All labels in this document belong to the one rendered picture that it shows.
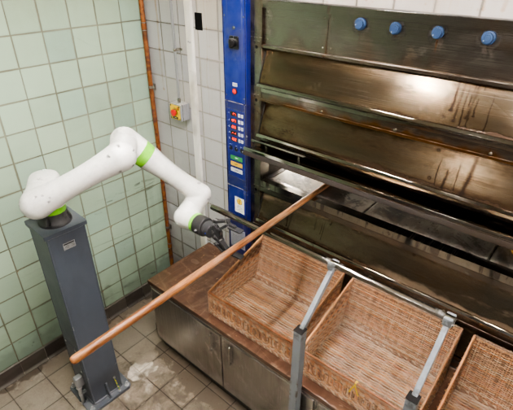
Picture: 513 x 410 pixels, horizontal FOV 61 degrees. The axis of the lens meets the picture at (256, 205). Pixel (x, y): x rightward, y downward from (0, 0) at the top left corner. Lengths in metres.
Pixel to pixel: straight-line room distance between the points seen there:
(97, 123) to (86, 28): 0.52
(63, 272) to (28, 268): 0.62
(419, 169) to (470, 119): 0.29
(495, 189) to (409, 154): 0.35
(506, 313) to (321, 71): 1.29
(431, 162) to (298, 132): 0.65
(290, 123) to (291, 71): 0.25
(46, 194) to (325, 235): 1.33
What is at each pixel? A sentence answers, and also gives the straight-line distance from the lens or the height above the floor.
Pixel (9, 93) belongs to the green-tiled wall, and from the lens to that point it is 2.50.
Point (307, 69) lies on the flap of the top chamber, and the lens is 2.07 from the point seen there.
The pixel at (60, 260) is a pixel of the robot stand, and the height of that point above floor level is 1.04.
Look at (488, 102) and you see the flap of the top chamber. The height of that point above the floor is 1.83.
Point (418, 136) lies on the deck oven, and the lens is 1.88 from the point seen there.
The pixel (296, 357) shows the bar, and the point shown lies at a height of 0.81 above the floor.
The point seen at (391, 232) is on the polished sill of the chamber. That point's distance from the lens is 2.09.
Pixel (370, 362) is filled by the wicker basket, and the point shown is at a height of 0.59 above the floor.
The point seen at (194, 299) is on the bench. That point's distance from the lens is 2.54.
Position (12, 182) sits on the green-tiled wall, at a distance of 2.61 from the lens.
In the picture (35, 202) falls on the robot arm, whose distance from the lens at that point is 1.93.
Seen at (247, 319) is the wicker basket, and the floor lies 0.70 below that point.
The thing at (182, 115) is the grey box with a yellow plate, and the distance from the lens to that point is 2.65.
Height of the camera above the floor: 2.29
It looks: 30 degrees down
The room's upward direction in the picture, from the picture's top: straight up
